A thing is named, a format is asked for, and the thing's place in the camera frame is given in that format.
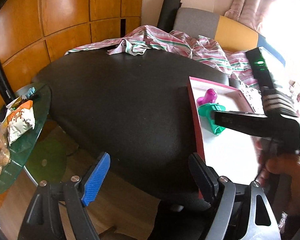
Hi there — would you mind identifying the green plastic flanged part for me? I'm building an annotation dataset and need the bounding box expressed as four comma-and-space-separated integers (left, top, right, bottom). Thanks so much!
198, 103, 226, 135

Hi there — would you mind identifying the magenta plastic toy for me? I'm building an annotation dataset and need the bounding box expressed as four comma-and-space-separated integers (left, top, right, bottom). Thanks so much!
197, 88, 218, 106

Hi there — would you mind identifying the person's right hand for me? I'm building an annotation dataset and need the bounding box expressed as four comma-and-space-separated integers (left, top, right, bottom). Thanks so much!
255, 139, 300, 219

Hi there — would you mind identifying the white floral embroidered tablecloth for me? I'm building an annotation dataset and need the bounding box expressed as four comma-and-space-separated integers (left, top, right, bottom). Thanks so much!
238, 81, 264, 114

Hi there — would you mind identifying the pink white shallow box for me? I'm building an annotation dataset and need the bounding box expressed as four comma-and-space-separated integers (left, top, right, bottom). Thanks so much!
187, 76, 259, 185

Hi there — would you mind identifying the orange white snack bag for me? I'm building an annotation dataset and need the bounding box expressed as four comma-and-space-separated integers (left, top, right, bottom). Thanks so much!
6, 100, 36, 146

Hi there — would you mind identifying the round glass side table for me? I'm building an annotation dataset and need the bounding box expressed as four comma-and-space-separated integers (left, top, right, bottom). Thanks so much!
0, 83, 51, 194

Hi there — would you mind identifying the pink curtain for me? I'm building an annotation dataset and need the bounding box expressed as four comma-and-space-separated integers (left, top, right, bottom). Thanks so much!
224, 0, 276, 33

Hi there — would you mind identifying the pink green striped sheet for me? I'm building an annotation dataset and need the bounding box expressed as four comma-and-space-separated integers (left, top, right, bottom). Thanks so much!
66, 25, 259, 89

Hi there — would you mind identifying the black rolled mat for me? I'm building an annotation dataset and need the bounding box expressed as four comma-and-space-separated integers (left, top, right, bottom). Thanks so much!
157, 0, 182, 33

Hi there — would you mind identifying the wooden wall cabinet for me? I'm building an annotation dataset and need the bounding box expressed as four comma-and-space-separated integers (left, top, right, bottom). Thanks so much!
0, 0, 145, 116

